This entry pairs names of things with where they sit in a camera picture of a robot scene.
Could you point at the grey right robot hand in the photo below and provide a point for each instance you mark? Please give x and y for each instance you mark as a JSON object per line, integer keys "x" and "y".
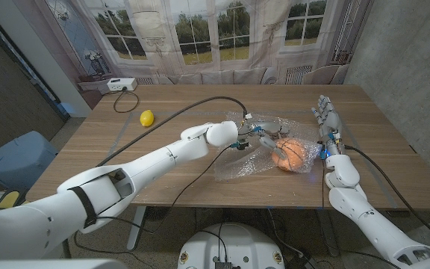
{"x": 330, "y": 121}

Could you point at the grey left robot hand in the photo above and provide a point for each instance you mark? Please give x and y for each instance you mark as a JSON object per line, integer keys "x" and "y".
{"x": 265, "y": 129}

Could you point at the orange mini basketball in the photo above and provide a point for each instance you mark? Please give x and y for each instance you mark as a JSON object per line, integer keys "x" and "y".
{"x": 293, "y": 155}

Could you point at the clear bubble wrap sheet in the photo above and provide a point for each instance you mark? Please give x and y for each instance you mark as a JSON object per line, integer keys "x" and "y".
{"x": 237, "y": 168}

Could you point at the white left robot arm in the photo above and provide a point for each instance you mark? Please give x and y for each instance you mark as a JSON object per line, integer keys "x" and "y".
{"x": 125, "y": 175}

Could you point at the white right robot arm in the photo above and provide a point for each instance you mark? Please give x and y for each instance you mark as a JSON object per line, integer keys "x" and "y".
{"x": 364, "y": 216}

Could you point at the yellow lemon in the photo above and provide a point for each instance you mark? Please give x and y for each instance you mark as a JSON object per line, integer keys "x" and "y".
{"x": 147, "y": 118}

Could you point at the grey table leg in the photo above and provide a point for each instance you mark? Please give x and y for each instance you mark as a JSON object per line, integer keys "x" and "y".
{"x": 328, "y": 231}

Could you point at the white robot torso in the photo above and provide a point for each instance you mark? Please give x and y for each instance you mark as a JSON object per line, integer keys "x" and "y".
{"x": 233, "y": 246}

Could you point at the printed window backdrop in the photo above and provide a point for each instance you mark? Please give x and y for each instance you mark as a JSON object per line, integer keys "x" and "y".
{"x": 162, "y": 41}

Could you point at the white power strip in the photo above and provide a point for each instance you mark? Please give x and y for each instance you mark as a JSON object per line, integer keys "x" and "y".
{"x": 121, "y": 84}

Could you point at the white table leg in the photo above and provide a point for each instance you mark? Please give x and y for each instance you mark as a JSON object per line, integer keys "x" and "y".
{"x": 136, "y": 228}

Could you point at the blue chair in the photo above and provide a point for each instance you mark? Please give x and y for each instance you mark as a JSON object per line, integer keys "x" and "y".
{"x": 17, "y": 160}

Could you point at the yellow black foot pedal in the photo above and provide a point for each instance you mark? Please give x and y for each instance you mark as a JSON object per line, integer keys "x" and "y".
{"x": 9, "y": 200}

